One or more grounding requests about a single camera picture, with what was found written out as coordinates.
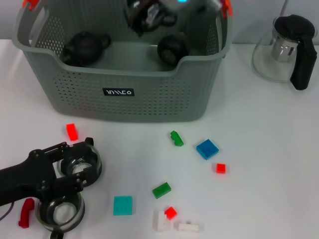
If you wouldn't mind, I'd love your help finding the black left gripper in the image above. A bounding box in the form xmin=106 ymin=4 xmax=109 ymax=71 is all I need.
xmin=0 ymin=137 xmax=95 ymax=206

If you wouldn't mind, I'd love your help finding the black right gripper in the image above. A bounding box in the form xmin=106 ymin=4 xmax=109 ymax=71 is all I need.
xmin=156 ymin=3 xmax=179 ymax=27

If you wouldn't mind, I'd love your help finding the grey perforated storage bin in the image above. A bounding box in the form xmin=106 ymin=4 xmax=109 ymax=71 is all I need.
xmin=11 ymin=0 xmax=234 ymax=124

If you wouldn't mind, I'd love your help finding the orange-red rectangular brick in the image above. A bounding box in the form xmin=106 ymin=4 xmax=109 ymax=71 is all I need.
xmin=66 ymin=123 xmax=79 ymax=142

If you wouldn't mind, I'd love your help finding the teal square plate brick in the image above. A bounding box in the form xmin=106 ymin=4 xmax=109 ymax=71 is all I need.
xmin=113 ymin=196 xmax=133 ymax=216

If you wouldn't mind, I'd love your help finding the dark red curved brick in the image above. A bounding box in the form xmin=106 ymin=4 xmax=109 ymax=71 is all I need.
xmin=17 ymin=198 xmax=35 ymax=229

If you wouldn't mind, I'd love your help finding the green rectangular brick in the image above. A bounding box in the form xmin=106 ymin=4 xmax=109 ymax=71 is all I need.
xmin=152 ymin=181 xmax=172 ymax=199

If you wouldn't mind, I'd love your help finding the black clay teapot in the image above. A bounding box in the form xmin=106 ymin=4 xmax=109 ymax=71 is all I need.
xmin=61 ymin=31 xmax=112 ymax=67

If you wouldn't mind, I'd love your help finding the green stepped brick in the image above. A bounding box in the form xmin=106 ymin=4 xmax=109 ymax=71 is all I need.
xmin=170 ymin=130 xmax=184 ymax=147

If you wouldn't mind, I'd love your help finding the small red square brick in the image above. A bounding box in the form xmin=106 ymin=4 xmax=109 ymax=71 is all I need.
xmin=215 ymin=163 xmax=228 ymax=175
xmin=164 ymin=206 xmax=177 ymax=220

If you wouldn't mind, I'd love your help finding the white long brick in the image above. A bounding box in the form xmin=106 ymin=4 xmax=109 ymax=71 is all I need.
xmin=177 ymin=220 xmax=202 ymax=233

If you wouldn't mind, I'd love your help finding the blue square plate brick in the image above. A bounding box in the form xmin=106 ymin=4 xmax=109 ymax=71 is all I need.
xmin=196 ymin=138 xmax=220 ymax=160

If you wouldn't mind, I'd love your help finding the glass teapot black handle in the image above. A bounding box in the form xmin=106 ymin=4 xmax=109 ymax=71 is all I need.
xmin=251 ymin=14 xmax=319 ymax=91

